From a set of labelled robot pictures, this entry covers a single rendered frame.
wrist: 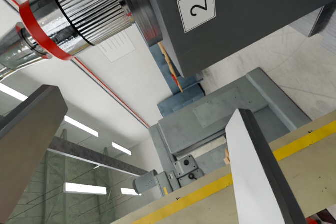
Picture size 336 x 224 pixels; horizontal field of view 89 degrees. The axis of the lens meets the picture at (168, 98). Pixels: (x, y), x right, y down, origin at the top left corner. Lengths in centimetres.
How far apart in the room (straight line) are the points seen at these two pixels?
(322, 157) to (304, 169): 13
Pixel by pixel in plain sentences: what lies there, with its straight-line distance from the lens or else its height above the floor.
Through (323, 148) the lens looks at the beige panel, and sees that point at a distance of 150.
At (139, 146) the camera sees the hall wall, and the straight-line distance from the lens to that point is 1003.
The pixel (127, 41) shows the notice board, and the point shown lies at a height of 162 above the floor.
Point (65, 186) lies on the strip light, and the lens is 493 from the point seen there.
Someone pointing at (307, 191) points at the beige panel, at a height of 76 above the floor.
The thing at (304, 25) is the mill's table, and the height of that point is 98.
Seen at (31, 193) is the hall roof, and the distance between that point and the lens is 697.
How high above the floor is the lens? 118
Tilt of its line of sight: 2 degrees up
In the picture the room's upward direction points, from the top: 118 degrees counter-clockwise
